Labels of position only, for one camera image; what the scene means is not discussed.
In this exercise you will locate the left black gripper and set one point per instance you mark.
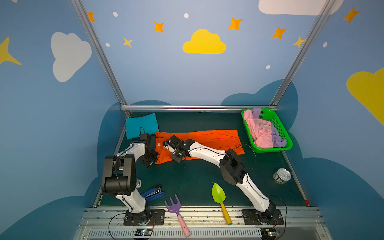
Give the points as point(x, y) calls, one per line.
point(151, 158)

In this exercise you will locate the orange t shirt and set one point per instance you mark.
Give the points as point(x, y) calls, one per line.
point(217, 139)

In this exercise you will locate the green plastic basket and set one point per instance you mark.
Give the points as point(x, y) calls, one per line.
point(279, 123)

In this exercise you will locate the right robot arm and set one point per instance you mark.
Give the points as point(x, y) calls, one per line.
point(232, 169)

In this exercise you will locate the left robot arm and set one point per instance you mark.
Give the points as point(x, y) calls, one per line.
point(120, 177)

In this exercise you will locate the grey stapler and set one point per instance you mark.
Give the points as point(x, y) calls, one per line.
point(139, 183)

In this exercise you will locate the folded teal t shirt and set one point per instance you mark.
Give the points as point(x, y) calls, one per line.
point(146, 124)

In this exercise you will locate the blue stapler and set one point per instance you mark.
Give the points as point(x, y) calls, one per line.
point(154, 193)

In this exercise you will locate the left green circuit board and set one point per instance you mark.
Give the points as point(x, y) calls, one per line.
point(143, 232)

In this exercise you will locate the green circuit board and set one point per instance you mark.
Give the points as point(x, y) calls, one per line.
point(143, 232)
point(268, 234)

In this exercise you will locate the pink t shirt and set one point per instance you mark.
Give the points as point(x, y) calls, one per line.
point(261, 130)

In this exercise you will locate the purple t shirt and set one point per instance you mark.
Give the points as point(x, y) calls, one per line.
point(277, 135)

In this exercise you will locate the silver tin can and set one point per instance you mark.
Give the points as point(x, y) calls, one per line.
point(282, 176)

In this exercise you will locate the right green circuit board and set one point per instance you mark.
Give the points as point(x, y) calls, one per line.
point(268, 234)

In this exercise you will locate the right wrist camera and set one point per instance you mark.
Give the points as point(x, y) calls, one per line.
point(169, 146)

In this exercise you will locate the aluminium back frame rail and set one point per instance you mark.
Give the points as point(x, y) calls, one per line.
point(158, 108)

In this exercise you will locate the purple toy rake pink handle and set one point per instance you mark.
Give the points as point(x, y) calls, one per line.
point(174, 208)

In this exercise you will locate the green toy shovel yellow handle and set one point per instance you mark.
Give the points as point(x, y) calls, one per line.
point(219, 197)

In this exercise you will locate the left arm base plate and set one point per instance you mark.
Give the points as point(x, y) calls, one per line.
point(145, 218)

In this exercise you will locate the front aluminium mounting rail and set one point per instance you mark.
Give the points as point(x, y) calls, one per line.
point(204, 223)

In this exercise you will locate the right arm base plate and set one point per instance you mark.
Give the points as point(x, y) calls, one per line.
point(254, 217)

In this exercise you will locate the aluminium left frame post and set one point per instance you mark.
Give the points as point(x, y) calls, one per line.
point(88, 26)

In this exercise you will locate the aluminium frame post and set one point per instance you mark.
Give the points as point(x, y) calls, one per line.
point(304, 50)
point(88, 26)

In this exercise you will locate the aluminium right frame post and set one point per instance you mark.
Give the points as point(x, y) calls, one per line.
point(304, 50)

